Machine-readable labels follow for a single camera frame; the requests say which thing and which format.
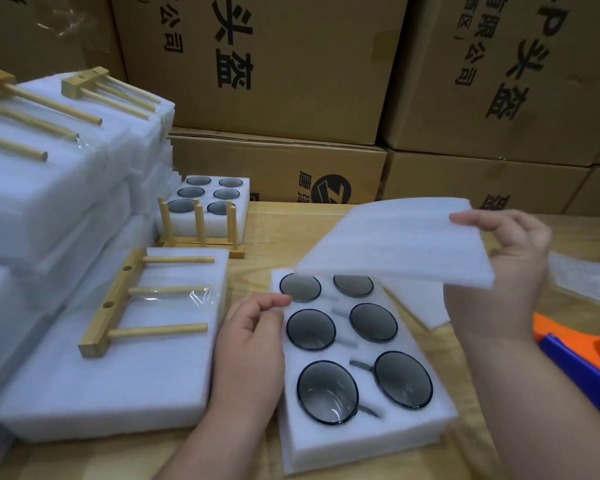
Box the person's left hand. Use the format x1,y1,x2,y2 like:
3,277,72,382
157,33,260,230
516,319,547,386
210,293,293,428

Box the person's right hand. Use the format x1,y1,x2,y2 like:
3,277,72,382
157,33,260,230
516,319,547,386
443,209,554,348

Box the set of grey glass cups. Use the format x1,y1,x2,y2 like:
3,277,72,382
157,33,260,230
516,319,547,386
279,273,434,427

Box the orange and blue tape dispenser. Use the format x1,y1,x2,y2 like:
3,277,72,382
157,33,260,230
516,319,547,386
533,313,600,434

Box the row of wooden peg racks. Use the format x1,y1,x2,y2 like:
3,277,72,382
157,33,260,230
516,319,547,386
157,197,247,260

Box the stack of white foam trays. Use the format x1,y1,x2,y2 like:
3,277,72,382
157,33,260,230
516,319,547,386
163,175,251,241

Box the person's right forearm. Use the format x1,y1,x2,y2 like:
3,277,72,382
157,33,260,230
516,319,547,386
460,329,600,480

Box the clear plastic wrap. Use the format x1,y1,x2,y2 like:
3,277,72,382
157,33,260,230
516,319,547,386
548,251,600,306

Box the stack of brown cardboard boxes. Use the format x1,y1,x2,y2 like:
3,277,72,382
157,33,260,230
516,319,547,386
0,0,600,216

